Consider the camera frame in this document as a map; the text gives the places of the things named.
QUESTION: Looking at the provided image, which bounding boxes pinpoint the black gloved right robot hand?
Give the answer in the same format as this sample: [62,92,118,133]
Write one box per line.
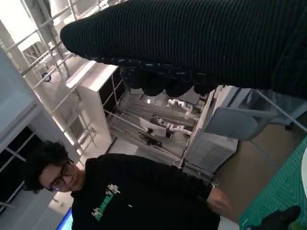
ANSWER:
[59,0,307,99]

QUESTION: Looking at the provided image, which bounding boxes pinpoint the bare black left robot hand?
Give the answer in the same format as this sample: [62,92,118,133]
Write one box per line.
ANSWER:
[261,205,302,230]

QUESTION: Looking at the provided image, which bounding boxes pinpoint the red toy grapes with leaf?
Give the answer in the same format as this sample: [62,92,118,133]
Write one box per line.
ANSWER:
[289,214,302,230]

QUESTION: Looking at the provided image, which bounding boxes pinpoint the white square plate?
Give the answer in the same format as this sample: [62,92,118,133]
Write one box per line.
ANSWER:
[301,147,307,185]

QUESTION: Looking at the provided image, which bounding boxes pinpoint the green cutting mat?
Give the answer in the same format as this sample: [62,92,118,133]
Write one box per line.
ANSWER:
[239,142,307,230]

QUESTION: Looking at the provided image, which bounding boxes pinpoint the grey office chair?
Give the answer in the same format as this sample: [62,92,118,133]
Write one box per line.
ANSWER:
[203,90,307,142]

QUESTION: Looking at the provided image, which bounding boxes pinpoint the white shelf cabinet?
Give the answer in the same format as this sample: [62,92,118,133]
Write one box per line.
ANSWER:
[66,61,125,146]

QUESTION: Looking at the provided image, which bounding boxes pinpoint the person in black top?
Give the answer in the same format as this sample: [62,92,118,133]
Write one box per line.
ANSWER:
[23,140,235,230]

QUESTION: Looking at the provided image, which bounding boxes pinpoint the blue round gauge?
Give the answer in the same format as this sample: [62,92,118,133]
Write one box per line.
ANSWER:
[41,70,53,83]

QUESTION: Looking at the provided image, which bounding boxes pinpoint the blue lit screen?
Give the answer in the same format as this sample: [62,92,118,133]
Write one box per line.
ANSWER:
[57,207,73,230]

